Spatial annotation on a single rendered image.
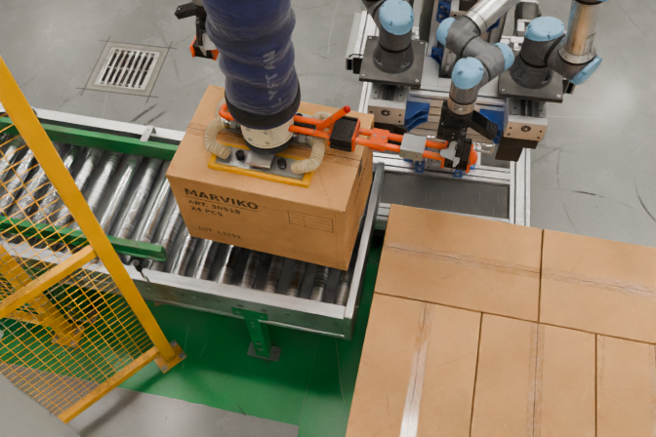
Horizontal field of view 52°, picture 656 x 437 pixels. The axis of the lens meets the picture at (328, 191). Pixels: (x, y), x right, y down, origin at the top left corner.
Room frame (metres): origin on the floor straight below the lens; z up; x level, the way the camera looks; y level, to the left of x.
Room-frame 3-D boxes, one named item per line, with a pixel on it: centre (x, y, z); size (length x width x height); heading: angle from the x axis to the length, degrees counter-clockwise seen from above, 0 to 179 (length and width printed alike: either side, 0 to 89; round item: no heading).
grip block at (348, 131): (1.31, -0.06, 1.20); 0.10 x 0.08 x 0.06; 163
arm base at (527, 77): (1.68, -0.74, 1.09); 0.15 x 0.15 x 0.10
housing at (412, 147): (1.25, -0.26, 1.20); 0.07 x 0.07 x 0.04; 73
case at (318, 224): (1.38, 0.18, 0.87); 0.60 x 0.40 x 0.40; 73
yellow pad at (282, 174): (1.29, 0.21, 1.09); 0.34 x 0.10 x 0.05; 73
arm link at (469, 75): (1.22, -0.38, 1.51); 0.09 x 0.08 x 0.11; 128
